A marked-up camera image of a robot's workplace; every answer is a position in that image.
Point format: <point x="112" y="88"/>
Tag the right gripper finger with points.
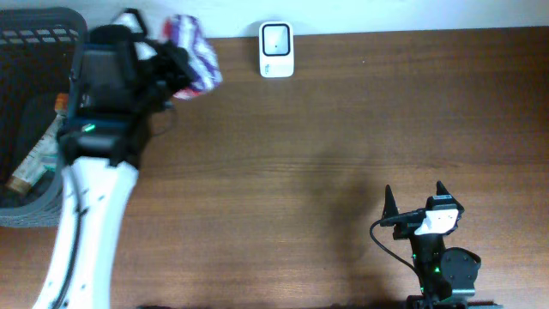
<point x="390" y="209"/>
<point x="441" y="189"/>

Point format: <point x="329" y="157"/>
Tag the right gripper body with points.
<point x="404" y="232"/>

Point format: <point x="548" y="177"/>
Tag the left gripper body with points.
<point x="159" y="75"/>

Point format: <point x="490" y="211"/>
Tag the red purple pad package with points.
<point x="185" y="31"/>

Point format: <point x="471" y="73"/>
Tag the small orange tissue pack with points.
<point x="61" y="103"/>

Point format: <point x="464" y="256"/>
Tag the white floral cream tube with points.
<point x="41" y="159"/>

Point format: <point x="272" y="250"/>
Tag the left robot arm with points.
<point x="122" y="79"/>

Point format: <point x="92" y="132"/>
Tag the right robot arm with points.
<point x="446" y="275"/>

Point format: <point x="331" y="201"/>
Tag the white barcode scanner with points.
<point x="276" y="49"/>

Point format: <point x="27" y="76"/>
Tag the dark grey plastic basket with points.
<point x="39" y="50"/>

